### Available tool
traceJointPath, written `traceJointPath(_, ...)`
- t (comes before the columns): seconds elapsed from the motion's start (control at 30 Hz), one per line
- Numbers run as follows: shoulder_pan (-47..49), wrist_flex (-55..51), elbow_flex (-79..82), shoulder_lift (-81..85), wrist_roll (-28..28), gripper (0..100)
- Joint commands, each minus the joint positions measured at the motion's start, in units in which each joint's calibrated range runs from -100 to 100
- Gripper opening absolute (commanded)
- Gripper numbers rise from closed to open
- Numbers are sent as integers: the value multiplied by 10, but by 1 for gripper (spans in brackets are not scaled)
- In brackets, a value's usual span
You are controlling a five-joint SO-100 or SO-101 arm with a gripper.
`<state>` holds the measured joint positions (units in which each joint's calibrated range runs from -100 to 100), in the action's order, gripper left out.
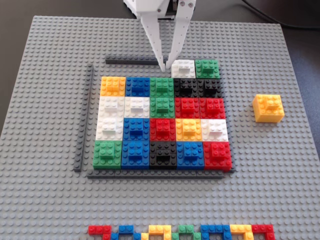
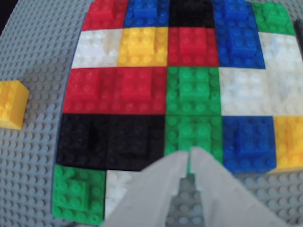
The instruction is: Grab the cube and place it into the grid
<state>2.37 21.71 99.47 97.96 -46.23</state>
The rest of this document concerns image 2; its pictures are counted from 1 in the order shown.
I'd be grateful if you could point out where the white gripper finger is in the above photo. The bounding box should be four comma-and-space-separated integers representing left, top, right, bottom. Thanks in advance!
101, 150, 190, 227
190, 146, 292, 227

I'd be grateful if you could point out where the yellow lego cube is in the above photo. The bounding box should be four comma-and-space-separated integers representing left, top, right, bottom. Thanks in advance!
116, 27, 169, 68
0, 80, 30, 130
267, 115, 303, 175

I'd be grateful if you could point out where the white lego cube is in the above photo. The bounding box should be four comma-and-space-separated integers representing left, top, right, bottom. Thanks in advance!
218, 67, 273, 117
71, 28, 124, 70
104, 168, 143, 222

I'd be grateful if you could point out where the black lego cube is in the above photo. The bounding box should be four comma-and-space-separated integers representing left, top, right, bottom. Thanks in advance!
55, 113, 110, 170
168, 0, 216, 29
106, 114, 166, 172

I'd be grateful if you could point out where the blue lego cube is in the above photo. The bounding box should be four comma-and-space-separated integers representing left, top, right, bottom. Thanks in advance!
214, 28, 266, 70
222, 115, 277, 175
123, 0, 171, 28
212, 0, 258, 31

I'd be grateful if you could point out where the green lego cube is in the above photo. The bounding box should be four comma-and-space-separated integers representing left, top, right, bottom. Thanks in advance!
165, 66, 222, 116
164, 114, 224, 175
250, 1, 296, 36
51, 164, 107, 226

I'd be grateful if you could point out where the red lego cube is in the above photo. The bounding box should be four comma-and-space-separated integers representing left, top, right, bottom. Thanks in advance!
112, 67, 168, 116
62, 67, 116, 115
167, 26, 220, 68
81, 0, 129, 32

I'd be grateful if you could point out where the grey studded lego baseplate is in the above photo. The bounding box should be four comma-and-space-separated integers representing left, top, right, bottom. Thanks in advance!
0, 0, 303, 227

